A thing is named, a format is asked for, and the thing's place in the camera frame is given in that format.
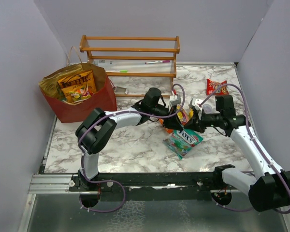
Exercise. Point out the teal Fox's mint candy bag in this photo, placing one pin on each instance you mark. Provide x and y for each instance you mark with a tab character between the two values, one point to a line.
181	142

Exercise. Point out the wooden shelf rack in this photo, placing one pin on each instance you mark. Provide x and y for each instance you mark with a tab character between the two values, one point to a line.
133	59

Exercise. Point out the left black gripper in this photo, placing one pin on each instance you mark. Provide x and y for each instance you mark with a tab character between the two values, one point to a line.
173	123

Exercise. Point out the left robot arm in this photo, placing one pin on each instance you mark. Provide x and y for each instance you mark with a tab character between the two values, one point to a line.
95	131

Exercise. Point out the red paper bag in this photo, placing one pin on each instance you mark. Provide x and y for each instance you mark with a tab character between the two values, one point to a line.
104	98

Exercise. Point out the Fox's fruits candy bag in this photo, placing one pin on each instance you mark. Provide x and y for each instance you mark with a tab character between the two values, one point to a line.
183	117

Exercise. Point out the yellow M&M's packet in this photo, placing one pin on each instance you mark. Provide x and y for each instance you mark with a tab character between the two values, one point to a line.
191	110

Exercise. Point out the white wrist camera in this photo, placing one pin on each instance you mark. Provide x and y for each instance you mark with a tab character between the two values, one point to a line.
198	108
174	100

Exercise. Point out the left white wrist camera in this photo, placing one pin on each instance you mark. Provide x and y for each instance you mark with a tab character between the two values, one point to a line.
174	100

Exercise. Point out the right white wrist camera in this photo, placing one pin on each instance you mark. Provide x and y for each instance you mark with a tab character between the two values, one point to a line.
198	108

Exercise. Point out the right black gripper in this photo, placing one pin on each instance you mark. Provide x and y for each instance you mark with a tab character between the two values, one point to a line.
197	125

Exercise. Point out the orange Fox's candy bag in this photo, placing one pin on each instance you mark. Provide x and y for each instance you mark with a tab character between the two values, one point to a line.
77	93

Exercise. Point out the small grey cup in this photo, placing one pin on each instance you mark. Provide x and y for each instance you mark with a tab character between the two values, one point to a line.
207	108

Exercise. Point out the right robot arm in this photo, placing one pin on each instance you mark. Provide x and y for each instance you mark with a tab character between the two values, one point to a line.
269	188

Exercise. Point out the purple marker pen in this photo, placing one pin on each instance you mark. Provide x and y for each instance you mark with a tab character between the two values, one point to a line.
158	61

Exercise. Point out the gold kettle chips bag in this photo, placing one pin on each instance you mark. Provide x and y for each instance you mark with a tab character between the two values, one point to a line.
49	85

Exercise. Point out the small red snack bag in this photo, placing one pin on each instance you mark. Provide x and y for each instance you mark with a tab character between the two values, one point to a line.
211	86

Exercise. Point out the small packet behind gripper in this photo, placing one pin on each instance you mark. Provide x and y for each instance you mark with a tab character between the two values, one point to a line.
120	90

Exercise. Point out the orange honey dijon chips bag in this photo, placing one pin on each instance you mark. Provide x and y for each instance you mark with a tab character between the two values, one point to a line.
85	76

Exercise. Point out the green marker pen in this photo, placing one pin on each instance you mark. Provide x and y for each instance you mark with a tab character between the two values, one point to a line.
115	71

